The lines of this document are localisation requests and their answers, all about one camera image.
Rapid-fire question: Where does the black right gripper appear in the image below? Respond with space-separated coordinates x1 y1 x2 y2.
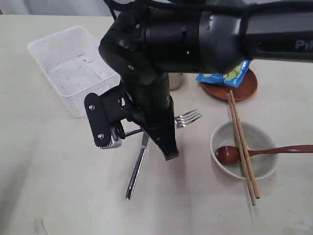
121 73 179 161

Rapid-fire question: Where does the silver metal table knife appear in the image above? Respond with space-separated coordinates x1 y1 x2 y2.
125 132 149 200

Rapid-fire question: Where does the silver metal fork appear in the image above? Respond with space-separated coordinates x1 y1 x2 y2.
174 109 202 129

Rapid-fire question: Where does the grey metal cup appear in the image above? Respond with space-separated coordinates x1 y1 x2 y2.
168 73 184 90

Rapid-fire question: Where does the brown wooden spoon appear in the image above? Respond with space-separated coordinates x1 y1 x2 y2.
215 145 313 165

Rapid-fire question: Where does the blue chips snack bag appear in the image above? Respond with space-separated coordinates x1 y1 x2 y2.
196 60 251 88

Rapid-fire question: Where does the brown wooden plate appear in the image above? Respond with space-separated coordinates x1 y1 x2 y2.
200 69 258 101

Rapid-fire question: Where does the grey speckled ceramic bowl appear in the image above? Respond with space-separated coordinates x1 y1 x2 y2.
209 121 278 180

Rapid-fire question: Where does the brown wooden chopstick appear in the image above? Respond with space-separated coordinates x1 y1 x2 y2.
227 91 256 206
228 90 261 199

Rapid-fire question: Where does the white perforated plastic basket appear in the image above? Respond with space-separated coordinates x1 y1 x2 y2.
27 26 120 118

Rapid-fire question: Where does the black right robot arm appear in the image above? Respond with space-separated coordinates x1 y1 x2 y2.
92 0 313 160

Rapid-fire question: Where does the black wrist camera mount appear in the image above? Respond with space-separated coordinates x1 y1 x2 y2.
84 85 131 149

